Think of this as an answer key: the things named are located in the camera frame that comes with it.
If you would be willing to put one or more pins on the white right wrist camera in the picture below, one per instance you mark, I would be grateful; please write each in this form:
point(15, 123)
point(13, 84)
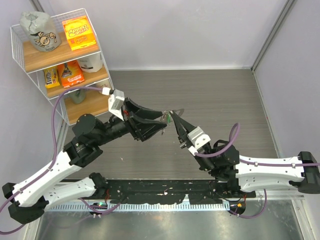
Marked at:
point(198, 138)

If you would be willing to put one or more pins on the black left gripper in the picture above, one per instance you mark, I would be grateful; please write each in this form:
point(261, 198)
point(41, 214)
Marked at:
point(140, 130)

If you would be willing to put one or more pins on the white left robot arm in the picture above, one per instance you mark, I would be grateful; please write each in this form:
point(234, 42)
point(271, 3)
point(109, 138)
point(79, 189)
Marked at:
point(37, 194)

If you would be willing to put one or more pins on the orange snack packet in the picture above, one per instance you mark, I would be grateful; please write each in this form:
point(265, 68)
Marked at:
point(70, 74)

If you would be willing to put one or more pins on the green bottle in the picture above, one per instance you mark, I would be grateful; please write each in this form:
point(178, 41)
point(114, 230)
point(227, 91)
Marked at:
point(77, 96)

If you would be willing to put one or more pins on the grey paper bag with cartoon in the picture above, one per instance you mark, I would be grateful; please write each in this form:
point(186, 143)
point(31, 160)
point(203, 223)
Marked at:
point(40, 30)

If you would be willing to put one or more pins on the white paper towel roll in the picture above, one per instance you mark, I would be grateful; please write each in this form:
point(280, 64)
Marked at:
point(91, 64)

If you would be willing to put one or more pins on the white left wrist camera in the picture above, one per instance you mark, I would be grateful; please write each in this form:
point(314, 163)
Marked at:
point(115, 103)

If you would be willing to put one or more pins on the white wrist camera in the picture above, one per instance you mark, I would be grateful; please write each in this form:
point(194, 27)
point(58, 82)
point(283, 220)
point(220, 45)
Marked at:
point(115, 103)
point(198, 138)

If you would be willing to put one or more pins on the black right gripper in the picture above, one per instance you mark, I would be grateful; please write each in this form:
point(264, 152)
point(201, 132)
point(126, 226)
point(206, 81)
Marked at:
point(183, 137)

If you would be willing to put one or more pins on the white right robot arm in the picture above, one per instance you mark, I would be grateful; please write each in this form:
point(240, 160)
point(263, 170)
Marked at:
point(247, 174)

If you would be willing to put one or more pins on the orange yellow snack box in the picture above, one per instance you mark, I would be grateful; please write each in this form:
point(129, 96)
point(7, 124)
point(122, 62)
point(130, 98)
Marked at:
point(79, 32)

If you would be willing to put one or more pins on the cream white bottle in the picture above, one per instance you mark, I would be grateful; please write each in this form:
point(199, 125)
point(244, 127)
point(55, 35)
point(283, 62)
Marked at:
point(105, 87)

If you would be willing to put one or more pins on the yellow candy bag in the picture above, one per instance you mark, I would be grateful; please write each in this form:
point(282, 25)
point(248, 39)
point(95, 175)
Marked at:
point(51, 77)

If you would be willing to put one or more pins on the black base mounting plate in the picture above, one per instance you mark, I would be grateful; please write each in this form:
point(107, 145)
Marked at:
point(168, 192)

